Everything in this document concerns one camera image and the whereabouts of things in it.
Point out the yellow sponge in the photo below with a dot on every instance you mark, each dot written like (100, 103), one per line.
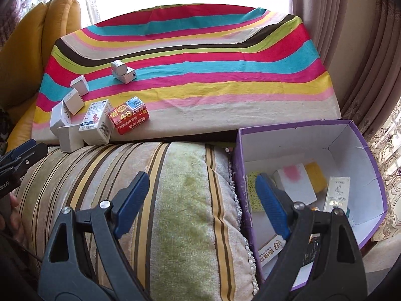
(318, 175)

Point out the striped velvet cushion cover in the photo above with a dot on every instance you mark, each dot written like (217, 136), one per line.
(181, 210)

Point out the large white box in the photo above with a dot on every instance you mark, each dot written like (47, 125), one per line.
(58, 116)

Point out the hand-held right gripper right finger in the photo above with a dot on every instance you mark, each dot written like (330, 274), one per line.
(271, 203)

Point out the long white medicine box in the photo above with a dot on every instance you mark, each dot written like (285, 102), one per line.
(336, 194)

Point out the white box with pink print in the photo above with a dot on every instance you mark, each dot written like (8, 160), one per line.
(297, 188)

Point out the yellow leather sofa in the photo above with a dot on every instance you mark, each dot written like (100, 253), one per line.
(37, 37)

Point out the white box with green logo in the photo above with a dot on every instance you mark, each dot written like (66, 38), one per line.
(123, 72)

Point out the white box with red figure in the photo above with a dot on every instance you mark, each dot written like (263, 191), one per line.
(94, 125)

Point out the purple cardboard box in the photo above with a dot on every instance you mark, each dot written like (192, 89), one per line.
(344, 150)

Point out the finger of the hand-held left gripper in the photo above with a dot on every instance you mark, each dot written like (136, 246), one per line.
(18, 152)
(28, 160)

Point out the small white box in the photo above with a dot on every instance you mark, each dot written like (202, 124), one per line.
(80, 84)
(75, 102)

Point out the black box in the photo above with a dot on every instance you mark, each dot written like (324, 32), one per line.
(308, 250)

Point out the green round sponge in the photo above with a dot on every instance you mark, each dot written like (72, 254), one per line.
(252, 191)

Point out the long white logo box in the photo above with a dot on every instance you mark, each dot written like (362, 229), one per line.
(272, 250)

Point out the white cube box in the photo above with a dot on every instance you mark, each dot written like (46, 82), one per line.
(70, 138)

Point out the person's left hand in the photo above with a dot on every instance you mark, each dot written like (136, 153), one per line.
(14, 225)

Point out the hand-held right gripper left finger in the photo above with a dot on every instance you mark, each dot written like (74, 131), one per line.
(131, 203)

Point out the colourful striped cloth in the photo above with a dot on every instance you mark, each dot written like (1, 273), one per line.
(203, 69)

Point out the red printed box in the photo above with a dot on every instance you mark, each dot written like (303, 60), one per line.
(128, 117)

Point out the pink curtain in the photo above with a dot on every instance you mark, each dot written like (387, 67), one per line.
(338, 53)

